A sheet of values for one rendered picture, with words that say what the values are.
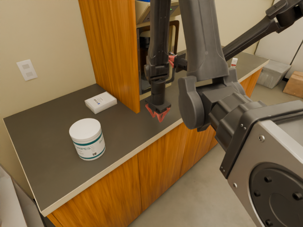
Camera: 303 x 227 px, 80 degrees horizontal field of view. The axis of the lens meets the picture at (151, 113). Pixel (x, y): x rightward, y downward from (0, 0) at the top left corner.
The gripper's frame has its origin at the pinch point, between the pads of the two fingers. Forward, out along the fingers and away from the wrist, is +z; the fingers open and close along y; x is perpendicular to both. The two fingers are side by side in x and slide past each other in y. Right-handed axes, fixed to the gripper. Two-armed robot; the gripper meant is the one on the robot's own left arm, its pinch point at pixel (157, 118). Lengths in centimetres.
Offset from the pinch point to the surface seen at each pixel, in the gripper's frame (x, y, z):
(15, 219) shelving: 73, 40, 60
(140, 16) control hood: -13.9, 27.3, -35.4
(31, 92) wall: 35, 76, 7
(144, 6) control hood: -13.9, 24.2, -40.0
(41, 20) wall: 16, 76, -30
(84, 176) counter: 36.0, 6.1, 16.1
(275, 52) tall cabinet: -325, 44, 62
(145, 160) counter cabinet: 2.2, 6.5, 35.5
